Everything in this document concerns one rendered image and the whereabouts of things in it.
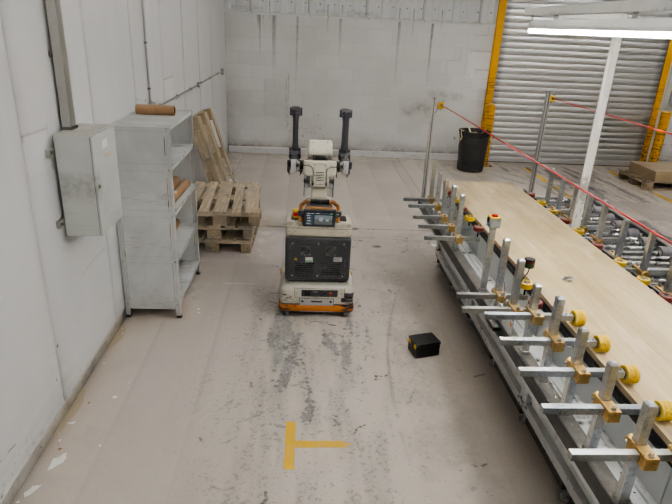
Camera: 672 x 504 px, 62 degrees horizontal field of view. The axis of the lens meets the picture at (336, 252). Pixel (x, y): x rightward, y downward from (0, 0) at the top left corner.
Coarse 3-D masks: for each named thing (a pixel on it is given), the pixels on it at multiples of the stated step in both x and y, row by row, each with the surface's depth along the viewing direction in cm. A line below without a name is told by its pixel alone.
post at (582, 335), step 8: (584, 328) 237; (576, 336) 240; (584, 336) 237; (576, 344) 240; (584, 344) 238; (576, 352) 240; (584, 352) 240; (576, 360) 241; (568, 384) 246; (576, 384) 246; (568, 392) 247; (568, 400) 249
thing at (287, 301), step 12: (288, 288) 458; (336, 288) 461; (348, 288) 462; (288, 300) 461; (300, 300) 462; (312, 300) 463; (324, 300) 463; (336, 300) 464; (348, 300) 465; (336, 312) 471; (348, 312) 471
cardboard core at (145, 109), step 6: (138, 108) 442; (144, 108) 443; (150, 108) 443; (156, 108) 443; (162, 108) 444; (168, 108) 444; (174, 108) 450; (144, 114) 447; (150, 114) 446; (156, 114) 446; (162, 114) 446; (168, 114) 446; (174, 114) 450
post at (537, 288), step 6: (534, 288) 284; (540, 288) 283; (534, 294) 285; (540, 294) 285; (534, 300) 286; (534, 306) 287; (528, 324) 291; (528, 330) 293; (528, 336) 294; (522, 348) 298; (528, 348) 297
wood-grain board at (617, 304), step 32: (480, 192) 521; (512, 192) 527; (480, 224) 437; (512, 224) 438; (544, 224) 442; (512, 256) 375; (544, 256) 378; (576, 256) 380; (544, 288) 330; (576, 288) 332; (608, 288) 334; (640, 288) 336; (608, 320) 296; (640, 320) 298; (608, 352) 266; (640, 352) 267; (640, 384) 242
